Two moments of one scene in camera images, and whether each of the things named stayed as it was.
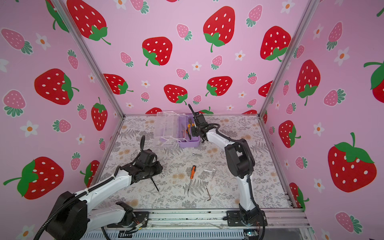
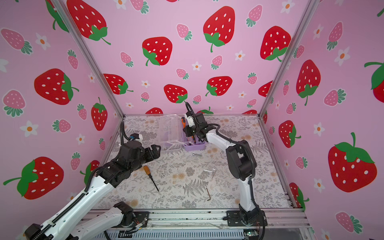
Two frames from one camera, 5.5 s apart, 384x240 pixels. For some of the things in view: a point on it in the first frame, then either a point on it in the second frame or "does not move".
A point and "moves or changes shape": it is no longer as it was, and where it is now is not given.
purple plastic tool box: (172, 128) moves or changes shape
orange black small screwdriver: (192, 175) to (183, 120)
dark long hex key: (207, 190) does not move
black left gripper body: (155, 169) to (145, 156)
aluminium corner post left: (72, 27) does not move
